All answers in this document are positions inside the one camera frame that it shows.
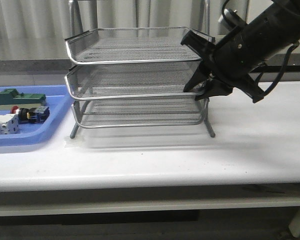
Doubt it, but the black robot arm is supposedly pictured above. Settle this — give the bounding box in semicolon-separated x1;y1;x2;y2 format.
181;0;300;103

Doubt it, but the white circuit breaker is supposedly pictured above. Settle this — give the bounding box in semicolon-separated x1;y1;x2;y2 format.
0;113;20;135

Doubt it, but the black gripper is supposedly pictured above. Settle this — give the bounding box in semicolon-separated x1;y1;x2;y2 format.
181;24;266;104

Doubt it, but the blue plastic tray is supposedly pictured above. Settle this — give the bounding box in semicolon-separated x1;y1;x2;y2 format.
0;85;73;147

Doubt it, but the silver mesh tray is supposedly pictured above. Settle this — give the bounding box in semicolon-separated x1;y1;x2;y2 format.
64;61;203;101
71;96;209;129
65;26;200;65

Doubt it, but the red emergency stop push button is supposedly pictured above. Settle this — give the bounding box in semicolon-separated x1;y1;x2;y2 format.
10;105;50;124

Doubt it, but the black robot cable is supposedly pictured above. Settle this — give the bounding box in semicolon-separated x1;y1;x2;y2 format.
253;42;300;97

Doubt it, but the green and beige relay module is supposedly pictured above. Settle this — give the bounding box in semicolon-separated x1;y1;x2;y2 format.
0;88;47;111

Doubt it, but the silver metal rack frame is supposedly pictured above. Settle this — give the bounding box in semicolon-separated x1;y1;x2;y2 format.
68;0;215;139

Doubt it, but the grey stone back counter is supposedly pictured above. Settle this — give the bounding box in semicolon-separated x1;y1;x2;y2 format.
0;50;300;73

